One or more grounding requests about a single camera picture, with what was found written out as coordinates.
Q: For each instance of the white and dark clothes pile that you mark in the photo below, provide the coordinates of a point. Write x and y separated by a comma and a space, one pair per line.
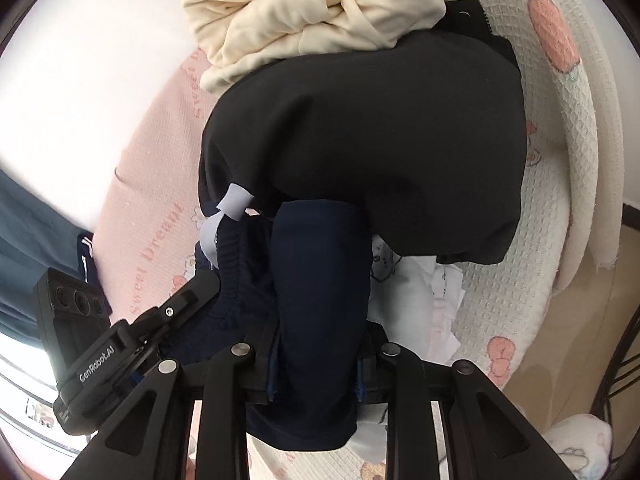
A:
416, 300

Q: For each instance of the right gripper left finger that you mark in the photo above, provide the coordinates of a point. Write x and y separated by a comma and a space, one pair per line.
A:
186, 420

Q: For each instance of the cream folded garment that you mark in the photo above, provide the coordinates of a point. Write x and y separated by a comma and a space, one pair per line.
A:
239, 36

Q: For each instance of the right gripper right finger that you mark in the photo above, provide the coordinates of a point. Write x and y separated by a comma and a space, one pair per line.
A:
453, 412

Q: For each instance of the navy striped garment on sofa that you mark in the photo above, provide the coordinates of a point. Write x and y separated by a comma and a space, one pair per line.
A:
87, 265

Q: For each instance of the navy shorts white stripes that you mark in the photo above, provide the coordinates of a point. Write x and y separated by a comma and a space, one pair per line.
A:
309, 264

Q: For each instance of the black folded garment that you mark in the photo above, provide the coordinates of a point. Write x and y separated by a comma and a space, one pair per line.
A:
429, 137

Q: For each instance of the black metal chair frame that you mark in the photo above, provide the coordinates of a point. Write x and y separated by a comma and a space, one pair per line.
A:
621, 375

